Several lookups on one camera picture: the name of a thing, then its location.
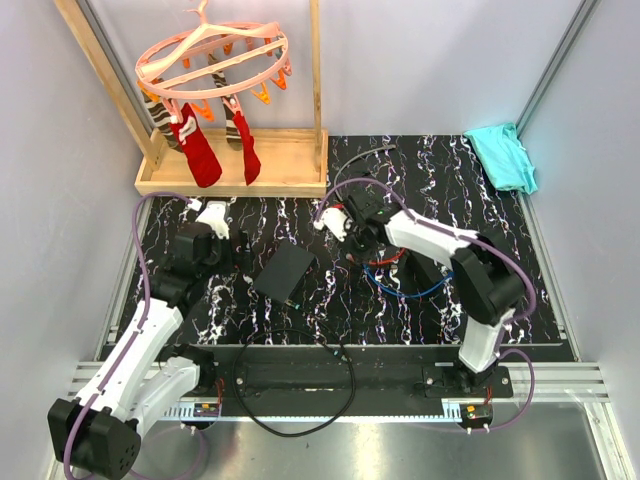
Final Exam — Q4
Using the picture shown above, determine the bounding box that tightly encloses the wooden rack frame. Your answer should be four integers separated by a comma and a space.
56, 1, 328, 198

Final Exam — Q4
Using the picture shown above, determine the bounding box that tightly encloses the striped brown sock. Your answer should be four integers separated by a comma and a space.
141, 89, 182, 153
212, 71, 242, 151

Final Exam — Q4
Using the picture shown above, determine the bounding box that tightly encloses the red ethernet cable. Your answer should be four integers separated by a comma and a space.
347, 202, 409, 267

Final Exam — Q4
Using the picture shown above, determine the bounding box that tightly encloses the grey ethernet cable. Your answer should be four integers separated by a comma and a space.
333, 145, 397, 201

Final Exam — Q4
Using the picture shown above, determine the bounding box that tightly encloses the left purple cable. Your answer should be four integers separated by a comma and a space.
62, 192, 209, 480

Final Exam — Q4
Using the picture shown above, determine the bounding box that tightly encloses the black marbled mat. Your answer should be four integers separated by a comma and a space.
173, 135, 575, 362

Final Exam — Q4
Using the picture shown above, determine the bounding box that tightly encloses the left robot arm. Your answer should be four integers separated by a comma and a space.
47, 222, 254, 479

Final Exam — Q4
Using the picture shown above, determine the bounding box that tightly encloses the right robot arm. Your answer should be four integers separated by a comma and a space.
343, 191, 536, 397

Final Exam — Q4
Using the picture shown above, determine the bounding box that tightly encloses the striped brown sock left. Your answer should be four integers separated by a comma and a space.
141, 89, 182, 153

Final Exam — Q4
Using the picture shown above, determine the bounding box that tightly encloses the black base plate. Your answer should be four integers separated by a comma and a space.
209, 345, 514, 420

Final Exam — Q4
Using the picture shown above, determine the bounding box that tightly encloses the red sock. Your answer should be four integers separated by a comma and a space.
170, 103, 222, 188
233, 111, 261, 186

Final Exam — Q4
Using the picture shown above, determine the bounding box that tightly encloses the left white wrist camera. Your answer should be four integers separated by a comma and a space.
188, 199, 230, 240

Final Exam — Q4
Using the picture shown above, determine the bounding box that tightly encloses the striped brown sock right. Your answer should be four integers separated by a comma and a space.
212, 71, 242, 151

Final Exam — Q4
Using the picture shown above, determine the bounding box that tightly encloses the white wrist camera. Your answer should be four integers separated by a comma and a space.
313, 207, 353, 242
188, 199, 230, 240

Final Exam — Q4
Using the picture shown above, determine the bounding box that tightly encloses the black network switch box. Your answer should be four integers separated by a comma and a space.
253, 240, 317, 304

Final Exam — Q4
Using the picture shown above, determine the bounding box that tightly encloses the black ethernet cable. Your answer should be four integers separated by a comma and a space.
232, 297, 357, 438

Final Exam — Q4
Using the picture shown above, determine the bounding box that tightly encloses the red sock right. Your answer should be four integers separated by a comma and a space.
233, 111, 261, 186

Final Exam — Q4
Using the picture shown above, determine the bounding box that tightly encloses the red sock left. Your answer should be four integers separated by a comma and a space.
170, 103, 222, 188

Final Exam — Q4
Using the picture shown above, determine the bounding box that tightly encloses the teal folded cloth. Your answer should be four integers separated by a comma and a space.
463, 122, 538, 195

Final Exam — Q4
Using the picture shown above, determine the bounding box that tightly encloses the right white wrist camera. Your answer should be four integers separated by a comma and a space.
313, 207, 353, 242

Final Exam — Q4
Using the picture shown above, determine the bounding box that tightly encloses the blue ethernet cable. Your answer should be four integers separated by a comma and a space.
363, 259, 459, 300

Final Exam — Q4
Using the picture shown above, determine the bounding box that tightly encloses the pink round clip hanger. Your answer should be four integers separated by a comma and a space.
135, 1, 292, 120

